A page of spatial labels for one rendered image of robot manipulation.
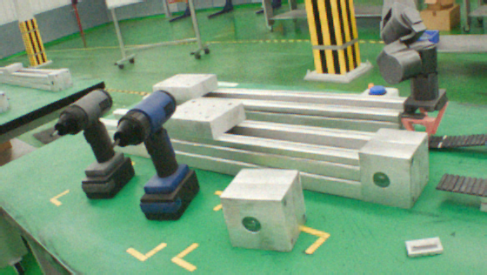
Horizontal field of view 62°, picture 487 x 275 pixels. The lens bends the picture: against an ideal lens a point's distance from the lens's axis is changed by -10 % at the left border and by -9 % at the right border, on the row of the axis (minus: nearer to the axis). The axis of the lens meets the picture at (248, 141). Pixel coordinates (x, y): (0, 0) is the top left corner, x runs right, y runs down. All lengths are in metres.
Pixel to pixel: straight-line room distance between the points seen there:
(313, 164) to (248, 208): 0.18
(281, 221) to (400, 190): 0.21
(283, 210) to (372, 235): 0.15
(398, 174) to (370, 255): 0.15
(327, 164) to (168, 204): 0.29
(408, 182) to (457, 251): 0.14
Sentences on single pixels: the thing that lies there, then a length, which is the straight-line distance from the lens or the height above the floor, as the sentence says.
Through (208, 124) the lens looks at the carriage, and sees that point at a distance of 0.92.
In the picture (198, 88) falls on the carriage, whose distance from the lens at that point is 1.23.
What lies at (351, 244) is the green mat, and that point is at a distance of 0.69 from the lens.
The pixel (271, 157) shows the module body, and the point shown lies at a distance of 0.85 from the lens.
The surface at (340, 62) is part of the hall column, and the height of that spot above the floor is 0.16.
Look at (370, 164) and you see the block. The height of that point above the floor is 0.86.
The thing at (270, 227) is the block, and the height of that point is 0.82.
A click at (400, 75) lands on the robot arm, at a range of 0.82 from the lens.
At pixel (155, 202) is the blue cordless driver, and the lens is 0.83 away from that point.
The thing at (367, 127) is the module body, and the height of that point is 0.83.
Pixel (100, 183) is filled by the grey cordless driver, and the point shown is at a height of 0.82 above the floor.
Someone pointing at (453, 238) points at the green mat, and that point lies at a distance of 0.70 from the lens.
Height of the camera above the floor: 1.20
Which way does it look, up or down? 23 degrees down
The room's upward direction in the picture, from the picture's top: 12 degrees counter-clockwise
